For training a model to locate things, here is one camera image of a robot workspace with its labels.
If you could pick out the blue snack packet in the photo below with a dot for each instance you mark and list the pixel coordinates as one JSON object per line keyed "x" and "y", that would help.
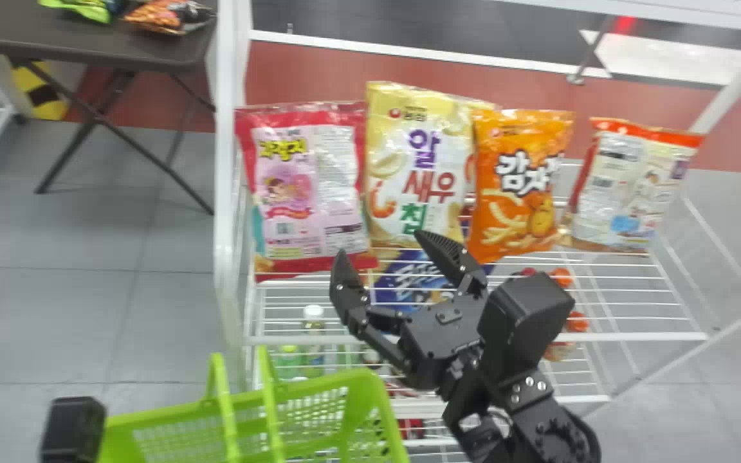
{"x": 402, "y": 283}

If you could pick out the green snack packet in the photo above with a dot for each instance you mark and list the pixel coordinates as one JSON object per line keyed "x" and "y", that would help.
{"x": 81, "y": 8}

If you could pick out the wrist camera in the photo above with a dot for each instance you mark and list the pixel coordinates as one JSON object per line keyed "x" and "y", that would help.
{"x": 71, "y": 431}
{"x": 525, "y": 315}

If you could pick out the yellow striped post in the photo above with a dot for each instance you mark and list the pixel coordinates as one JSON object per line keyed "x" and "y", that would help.
{"x": 39, "y": 90}

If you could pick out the white snack packet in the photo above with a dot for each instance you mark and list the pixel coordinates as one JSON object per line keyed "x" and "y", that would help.
{"x": 634, "y": 186}

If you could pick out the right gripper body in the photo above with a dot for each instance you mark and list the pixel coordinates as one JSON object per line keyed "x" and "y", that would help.
{"x": 438, "y": 341}

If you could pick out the dark side table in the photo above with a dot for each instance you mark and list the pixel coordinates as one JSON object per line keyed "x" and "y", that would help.
{"x": 87, "y": 35}

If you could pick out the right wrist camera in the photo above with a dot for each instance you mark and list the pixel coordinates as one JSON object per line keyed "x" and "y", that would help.
{"x": 525, "y": 315}

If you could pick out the yellow snack packet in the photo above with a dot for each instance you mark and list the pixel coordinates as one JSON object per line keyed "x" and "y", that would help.
{"x": 415, "y": 167}

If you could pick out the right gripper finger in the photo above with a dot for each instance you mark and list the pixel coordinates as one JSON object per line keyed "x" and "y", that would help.
{"x": 454, "y": 260}
{"x": 348, "y": 289}

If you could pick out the orange snack packet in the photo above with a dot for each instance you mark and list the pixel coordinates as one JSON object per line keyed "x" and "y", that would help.
{"x": 164, "y": 14}
{"x": 518, "y": 186}

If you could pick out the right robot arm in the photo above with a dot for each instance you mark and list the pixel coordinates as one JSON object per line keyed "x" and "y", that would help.
{"x": 538, "y": 431}

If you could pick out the clear bottle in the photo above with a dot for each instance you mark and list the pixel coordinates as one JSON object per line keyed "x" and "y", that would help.
{"x": 312, "y": 318}

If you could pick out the red snack packet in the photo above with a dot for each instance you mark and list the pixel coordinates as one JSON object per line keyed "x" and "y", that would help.
{"x": 306, "y": 186}

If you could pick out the green bottle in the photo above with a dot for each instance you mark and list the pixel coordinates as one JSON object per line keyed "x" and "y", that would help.
{"x": 288, "y": 361}

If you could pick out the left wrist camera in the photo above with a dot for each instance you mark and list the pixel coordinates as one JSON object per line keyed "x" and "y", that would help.
{"x": 71, "y": 431}

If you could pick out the green basket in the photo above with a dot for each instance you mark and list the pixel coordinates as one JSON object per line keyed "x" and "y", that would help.
{"x": 319, "y": 418}

